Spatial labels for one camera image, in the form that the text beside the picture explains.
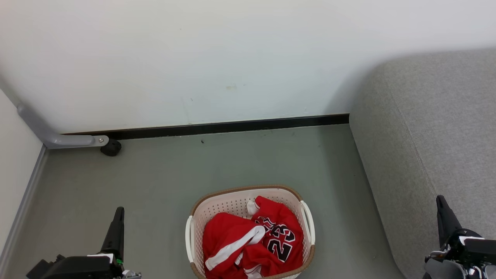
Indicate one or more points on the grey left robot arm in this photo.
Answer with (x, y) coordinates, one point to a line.
(131, 275)

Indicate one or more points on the grey partition base strip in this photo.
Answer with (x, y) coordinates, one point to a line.
(23, 205)

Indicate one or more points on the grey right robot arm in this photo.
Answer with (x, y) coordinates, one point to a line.
(441, 269)

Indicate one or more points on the white perforated laundry basket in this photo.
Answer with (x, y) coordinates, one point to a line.
(232, 205)

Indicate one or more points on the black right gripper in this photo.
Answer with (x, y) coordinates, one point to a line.
(474, 248)

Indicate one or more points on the red number 23 jersey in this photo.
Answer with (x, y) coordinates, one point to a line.
(279, 232)

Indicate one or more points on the grey metal frame leg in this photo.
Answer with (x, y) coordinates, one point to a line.
(38, 128)

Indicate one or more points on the black caster wheel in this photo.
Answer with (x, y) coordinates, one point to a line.
(111, 148)

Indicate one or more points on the red shorts with white stripe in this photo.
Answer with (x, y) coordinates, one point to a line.
(224, 236)

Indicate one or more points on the grey fabric sofa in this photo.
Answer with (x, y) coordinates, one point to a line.
(426, 135)

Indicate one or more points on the black wall baseboard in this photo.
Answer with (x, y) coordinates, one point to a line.
(232, 126)

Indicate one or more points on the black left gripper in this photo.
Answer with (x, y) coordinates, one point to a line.
(77, 267)

